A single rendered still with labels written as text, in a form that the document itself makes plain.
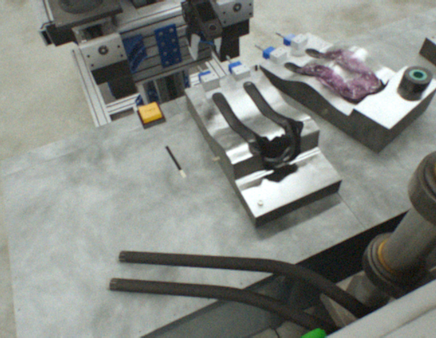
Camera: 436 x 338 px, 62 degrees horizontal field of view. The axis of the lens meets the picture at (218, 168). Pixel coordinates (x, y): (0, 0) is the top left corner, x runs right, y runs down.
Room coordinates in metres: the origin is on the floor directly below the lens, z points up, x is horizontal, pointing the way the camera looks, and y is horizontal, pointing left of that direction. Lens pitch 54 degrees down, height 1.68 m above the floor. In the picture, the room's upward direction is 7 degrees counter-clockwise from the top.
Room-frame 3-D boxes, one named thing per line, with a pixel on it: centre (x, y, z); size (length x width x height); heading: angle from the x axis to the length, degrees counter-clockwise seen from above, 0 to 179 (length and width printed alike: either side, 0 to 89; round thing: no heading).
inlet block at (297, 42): (1.16, -0.32, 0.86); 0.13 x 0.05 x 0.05; 36
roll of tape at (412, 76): (0.79, -0.61, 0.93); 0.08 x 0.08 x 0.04
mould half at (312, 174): (0.72, -0.12, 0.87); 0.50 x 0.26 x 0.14; 18
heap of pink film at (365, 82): (0.91, -0.43, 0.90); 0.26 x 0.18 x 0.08; 36
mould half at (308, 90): (0.91, -0.44, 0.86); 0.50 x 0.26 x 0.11; 36
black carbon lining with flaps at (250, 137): (0.73, -0.13, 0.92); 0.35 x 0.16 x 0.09; 18
